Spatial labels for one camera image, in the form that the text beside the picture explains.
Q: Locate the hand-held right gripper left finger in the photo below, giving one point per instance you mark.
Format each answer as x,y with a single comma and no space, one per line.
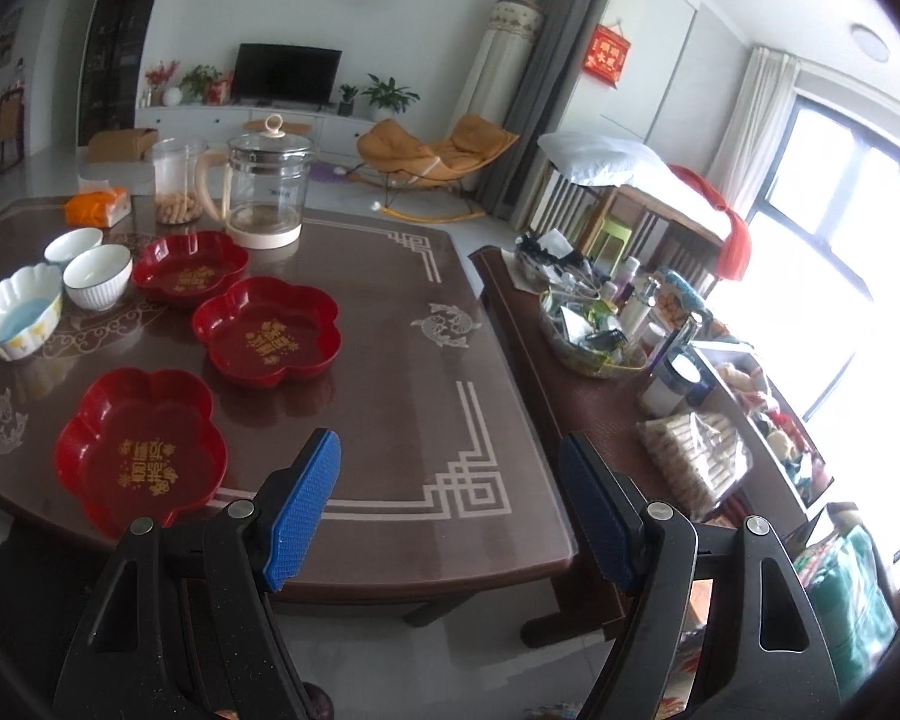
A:
304,510

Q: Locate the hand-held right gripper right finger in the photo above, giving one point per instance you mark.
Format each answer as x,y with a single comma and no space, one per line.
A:
596,517

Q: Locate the white ribbed bowl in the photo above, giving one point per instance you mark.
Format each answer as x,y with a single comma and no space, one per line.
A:
71,246
97,274

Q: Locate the brown side table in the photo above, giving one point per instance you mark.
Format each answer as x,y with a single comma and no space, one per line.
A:
570,412

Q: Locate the clear pack of crackers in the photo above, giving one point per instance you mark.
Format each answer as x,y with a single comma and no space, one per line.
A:
694,461

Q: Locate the white round jar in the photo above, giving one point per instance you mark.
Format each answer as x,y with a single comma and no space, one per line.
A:
675,382

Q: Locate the red flower-shaped plate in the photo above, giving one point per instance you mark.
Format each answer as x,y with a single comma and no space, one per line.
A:
187,270
142,450
270,334

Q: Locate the basket of small toiletries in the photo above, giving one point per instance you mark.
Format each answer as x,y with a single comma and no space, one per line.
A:
585,337

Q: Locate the clear storage box of snacks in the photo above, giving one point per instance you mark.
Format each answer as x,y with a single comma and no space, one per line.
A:
765,420

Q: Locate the green bag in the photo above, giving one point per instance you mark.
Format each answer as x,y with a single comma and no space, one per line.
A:
847,600

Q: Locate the wooden cot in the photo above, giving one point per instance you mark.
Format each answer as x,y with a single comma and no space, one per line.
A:
645,217

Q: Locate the red cloth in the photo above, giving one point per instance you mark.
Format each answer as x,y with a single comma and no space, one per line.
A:
731,240

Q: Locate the purple floor mat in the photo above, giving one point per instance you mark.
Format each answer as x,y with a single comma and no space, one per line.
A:
331,169

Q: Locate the scalloped bowl with blue inside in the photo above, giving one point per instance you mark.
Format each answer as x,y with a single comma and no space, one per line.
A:
19,315

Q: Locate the clear plastic snack jar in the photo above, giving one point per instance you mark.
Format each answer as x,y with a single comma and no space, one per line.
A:
172,180

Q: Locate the white pillow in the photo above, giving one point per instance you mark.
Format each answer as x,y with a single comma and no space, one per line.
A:
592,156

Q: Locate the orange tissue pack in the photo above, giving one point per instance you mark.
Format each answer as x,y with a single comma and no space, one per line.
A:
97,206

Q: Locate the orange rocking chair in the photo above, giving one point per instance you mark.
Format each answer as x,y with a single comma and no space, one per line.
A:
397,146

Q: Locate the white TV cabinet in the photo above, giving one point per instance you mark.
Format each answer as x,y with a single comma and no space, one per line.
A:
195,120

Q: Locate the cardboard box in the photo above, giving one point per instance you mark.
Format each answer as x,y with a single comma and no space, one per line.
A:
120,144

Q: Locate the small potted plant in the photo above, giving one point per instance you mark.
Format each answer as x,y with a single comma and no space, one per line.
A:
347,99

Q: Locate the window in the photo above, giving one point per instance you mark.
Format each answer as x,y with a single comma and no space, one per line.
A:
855,187

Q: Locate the large leafy potted plant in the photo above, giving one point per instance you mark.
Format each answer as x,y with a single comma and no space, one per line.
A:
390,94

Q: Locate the white curtain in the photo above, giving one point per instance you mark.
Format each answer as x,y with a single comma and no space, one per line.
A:
757,120

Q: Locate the red gift box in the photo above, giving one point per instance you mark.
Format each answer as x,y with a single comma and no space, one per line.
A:
219,88

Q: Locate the black television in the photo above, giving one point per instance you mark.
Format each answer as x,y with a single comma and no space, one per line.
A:
289,73

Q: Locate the green potted plant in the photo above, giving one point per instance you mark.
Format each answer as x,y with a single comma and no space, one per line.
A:
199,81

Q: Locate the red flower vase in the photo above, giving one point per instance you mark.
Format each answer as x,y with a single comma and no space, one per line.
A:
159,79

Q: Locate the standing air conditioner with cover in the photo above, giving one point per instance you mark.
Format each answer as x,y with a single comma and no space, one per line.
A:
495,67

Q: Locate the grey curtain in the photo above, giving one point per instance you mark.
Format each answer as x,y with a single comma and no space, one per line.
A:
562,37

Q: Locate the wooden dining chair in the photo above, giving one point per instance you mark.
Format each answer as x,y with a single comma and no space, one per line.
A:
9,124

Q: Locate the round ceiling light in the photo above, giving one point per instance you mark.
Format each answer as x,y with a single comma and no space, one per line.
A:
870,43

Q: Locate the red wall decoration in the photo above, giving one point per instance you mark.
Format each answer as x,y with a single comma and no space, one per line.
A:
606,56

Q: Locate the black wall shelf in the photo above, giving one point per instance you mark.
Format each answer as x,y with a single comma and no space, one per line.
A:
120,30

